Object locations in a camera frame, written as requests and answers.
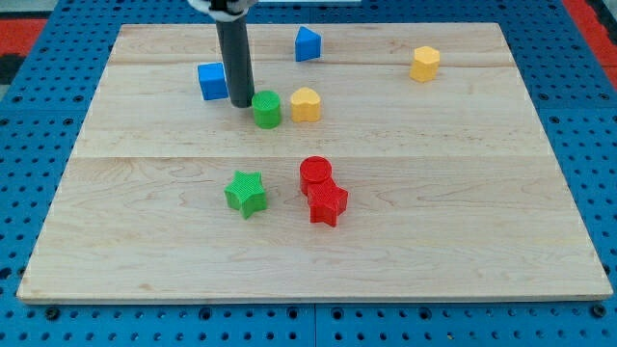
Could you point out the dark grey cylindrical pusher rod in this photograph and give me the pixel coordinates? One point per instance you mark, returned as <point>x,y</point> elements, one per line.
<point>235,49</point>

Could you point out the green cylinder block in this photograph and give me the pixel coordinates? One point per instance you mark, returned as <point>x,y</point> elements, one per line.
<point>267,109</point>

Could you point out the light wooden board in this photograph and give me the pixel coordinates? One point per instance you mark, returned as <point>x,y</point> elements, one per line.
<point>455,195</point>

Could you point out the blue cube block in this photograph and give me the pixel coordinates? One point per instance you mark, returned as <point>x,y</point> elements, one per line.
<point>212,81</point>

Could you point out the red cylinder block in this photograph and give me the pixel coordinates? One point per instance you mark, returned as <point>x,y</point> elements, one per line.
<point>314,170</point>

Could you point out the yellow heart block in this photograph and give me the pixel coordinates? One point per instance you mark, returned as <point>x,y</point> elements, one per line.
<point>305,105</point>

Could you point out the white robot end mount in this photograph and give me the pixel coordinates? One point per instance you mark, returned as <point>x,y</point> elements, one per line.
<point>223,10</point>

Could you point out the red star block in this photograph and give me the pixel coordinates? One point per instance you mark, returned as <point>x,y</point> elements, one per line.
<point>326,201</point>

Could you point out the green star block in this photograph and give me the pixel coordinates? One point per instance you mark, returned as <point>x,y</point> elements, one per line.
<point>246,193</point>

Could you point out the yellow hexagon block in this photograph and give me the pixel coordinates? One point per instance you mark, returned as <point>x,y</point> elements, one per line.
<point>425,65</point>

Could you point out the blue triangle block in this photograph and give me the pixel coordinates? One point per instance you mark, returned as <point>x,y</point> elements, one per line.
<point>307,45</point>

